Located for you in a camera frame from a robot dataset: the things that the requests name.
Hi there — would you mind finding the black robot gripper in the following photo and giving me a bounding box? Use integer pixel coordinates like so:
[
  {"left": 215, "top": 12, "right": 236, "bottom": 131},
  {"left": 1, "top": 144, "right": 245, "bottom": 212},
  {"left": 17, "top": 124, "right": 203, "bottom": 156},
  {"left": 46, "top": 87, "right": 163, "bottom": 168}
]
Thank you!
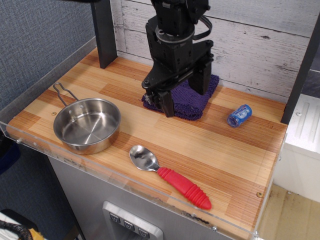
[{"left": 142, "top": 21, "right": 213, "bottom": 118}]

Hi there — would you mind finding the purple cloth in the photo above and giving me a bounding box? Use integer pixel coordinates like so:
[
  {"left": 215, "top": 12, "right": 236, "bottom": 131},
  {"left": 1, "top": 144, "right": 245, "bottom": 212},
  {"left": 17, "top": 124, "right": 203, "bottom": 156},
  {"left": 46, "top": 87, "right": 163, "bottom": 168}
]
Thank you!
[{"left": 141, "top": 74, "right": 220, "bottom": 121}]

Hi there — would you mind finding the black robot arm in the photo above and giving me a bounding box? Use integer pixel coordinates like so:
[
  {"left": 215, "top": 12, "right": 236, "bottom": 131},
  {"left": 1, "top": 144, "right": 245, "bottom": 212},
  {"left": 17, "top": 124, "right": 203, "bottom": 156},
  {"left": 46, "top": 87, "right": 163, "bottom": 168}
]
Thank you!
[{"left": 142, "top": 0, "right": 214, "bottom": 117}]

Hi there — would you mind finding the silver steel pan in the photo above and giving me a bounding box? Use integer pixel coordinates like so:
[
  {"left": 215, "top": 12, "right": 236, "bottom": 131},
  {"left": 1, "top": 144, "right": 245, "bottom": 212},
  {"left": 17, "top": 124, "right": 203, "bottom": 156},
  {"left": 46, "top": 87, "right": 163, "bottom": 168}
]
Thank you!
[{"left": 53, "top": 82, "right": 122, "bottom": 155}]

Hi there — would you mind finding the blue mint gum container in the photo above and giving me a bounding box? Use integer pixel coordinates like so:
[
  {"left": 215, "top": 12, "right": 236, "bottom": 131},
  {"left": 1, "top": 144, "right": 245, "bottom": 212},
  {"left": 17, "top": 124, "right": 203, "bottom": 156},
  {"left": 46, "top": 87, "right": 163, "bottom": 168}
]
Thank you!
[{"left": 227, "top": 104, "right": 253, "bottom": 128}]

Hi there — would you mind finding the silver toy kitchen cabinet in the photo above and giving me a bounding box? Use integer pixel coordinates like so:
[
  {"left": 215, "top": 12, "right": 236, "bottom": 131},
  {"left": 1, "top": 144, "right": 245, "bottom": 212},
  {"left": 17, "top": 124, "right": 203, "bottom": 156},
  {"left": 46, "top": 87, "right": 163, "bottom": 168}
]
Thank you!
[{"left": 49, "top": 157, "right": 228, "bottom": 240}]

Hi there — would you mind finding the white cabinet at right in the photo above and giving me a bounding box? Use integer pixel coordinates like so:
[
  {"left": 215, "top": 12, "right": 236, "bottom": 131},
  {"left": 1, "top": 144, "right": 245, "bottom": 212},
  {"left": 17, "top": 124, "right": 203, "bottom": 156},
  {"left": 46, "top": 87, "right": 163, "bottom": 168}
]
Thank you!
[{"left": 273, "top": 94, "right": 320, "bottom": 202}]

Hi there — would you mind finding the silver dispenser button panel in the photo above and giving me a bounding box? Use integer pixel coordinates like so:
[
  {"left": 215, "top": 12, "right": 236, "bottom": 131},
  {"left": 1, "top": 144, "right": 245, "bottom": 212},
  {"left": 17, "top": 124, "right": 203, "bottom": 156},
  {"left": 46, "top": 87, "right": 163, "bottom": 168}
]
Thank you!
[{"left": 102, "top": 201, "right": 164, "bottom": 240}]

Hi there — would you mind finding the spoon with red handle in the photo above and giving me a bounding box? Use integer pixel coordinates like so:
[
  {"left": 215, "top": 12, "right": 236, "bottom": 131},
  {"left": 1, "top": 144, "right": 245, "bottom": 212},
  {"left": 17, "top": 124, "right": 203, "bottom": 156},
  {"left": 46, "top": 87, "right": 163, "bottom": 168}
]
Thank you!
[{"left": 129, "top": 145, "right": 212, "bottom": 210}]

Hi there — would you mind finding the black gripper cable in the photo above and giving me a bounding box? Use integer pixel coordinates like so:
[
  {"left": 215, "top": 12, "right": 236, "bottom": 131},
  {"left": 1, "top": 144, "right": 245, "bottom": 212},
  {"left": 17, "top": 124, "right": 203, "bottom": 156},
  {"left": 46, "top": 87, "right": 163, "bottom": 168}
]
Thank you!
[{"left": 192, "top": 16, "right": 213, "bottom": 41}]

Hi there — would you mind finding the clear acrylic guard rail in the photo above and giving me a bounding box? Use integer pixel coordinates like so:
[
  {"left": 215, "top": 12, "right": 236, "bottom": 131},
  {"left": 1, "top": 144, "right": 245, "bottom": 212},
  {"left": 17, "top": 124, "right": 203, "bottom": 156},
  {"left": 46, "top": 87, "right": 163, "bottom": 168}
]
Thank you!
[{"left": 0, "top": 37, "right": 287, "bottom": 240}]

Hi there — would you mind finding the dark grey right post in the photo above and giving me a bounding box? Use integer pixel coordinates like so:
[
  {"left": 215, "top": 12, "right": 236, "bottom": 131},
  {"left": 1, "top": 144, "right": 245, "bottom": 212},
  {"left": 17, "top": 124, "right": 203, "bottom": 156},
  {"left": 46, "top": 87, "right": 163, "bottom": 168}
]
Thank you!
[{"left": 280, "top": 15, "right": 320, "bottom": 125}]

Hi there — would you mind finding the black braided cable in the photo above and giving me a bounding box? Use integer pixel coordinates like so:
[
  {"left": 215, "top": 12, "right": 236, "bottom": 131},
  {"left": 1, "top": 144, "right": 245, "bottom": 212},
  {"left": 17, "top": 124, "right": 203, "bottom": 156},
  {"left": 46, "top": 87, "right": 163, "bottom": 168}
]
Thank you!
[{"left": 0, "top": 219, "right": 33, "bottom": 240}]

